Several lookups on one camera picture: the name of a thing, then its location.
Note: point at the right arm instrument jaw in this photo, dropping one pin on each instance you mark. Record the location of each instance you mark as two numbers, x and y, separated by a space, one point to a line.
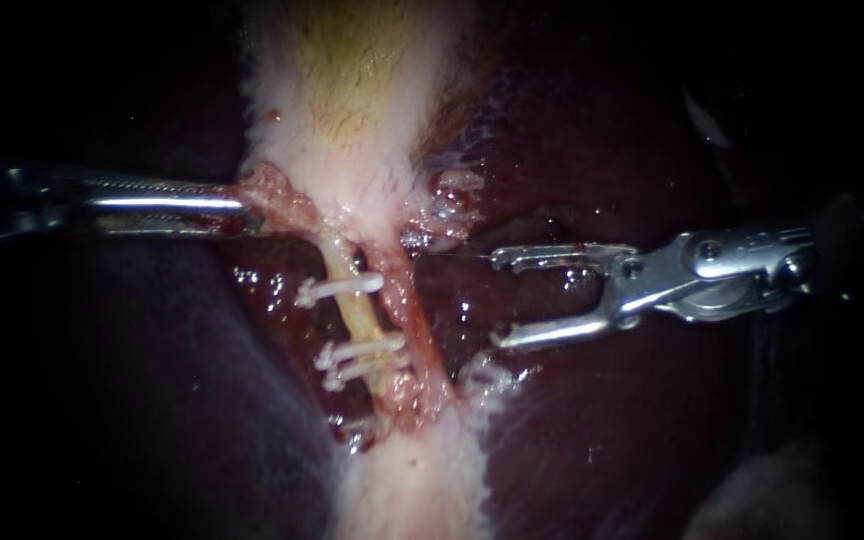
559 330
559 253

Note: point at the left arm instrument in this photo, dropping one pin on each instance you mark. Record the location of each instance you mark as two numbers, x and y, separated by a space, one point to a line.
19 206

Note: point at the right arm instrument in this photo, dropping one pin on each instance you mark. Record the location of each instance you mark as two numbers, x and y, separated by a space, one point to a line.
717 274

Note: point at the left arm instrument jaw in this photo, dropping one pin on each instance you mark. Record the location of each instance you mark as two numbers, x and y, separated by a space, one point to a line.
177 223
169 196

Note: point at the gallbladder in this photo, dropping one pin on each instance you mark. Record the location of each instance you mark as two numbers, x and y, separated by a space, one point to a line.
349 112

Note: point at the thin tube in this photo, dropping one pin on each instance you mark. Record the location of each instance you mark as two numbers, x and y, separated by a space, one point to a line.
411 315
355 300

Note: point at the white clip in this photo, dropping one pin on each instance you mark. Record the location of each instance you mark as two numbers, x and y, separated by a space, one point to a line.
372 348
349 286
372 367

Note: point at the dark red liver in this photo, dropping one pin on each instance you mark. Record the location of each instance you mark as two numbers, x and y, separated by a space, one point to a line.
597 420

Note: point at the pale fatty tissue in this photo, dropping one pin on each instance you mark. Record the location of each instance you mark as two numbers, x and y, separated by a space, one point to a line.
451 196
417 480

